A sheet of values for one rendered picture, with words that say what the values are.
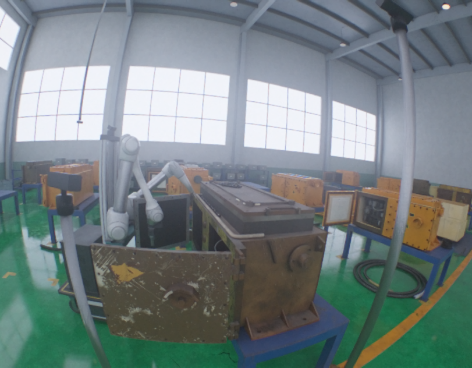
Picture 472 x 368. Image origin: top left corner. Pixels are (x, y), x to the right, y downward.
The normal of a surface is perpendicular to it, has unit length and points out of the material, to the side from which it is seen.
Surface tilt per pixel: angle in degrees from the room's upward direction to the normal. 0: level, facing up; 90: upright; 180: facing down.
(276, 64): 90
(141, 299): 90
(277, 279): 90
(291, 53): 90
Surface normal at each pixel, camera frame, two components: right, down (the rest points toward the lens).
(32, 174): 0.33, 0.13
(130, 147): 0.56, 0.02
